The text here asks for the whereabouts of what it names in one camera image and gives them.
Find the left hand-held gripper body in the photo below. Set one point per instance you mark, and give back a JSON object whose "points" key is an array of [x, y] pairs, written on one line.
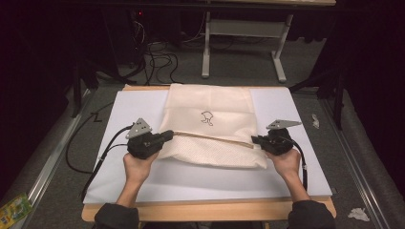
{"points": [[144, 144]]}

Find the person's right hand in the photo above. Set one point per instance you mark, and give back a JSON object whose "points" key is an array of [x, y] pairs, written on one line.
{"points": [[288, 163]]}

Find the crumpled white paper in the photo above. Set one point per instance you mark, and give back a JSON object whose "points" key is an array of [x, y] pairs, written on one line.
{"points": [[358, 214]]}

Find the metal floor rail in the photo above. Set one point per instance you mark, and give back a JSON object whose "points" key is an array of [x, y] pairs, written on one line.
{"points": [[353, 171], [46, 167]]}

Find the green and yellow packet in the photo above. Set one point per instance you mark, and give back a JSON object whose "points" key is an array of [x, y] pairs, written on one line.
{"points": [[14, 211]]}

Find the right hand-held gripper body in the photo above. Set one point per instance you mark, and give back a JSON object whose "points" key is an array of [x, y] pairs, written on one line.
{"points": [[278, 141]]}

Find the person's left hand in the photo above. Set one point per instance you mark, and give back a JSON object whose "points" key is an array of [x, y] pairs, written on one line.
{"points": [[137, 170]]}

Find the dark curtain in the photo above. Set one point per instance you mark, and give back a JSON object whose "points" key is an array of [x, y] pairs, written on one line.
{"points": [[31, 63], [375, 63]]}

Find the white desk frame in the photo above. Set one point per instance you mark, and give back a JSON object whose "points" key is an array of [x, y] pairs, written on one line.
{"points": [[248, 28]]}

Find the small white scrap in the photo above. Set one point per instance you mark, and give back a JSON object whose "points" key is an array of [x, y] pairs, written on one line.
{"points": [[315, 121]]}

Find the black stand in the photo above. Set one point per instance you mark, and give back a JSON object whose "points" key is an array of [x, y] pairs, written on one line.
{"points": [[76, 92], [339, 95]]}

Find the white board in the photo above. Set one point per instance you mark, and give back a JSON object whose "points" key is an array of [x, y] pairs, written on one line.
{"points": [[191, 184]]}

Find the dark box with red light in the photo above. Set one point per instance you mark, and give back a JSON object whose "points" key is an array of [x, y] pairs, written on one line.
{"points": [[127, 38]]}

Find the cream mesh laundry bag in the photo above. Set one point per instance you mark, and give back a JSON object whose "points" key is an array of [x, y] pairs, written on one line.
{"points": [[210, 101]]}

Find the wooden table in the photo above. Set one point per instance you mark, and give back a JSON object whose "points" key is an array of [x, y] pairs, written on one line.
{"points": [[207, 211]]}

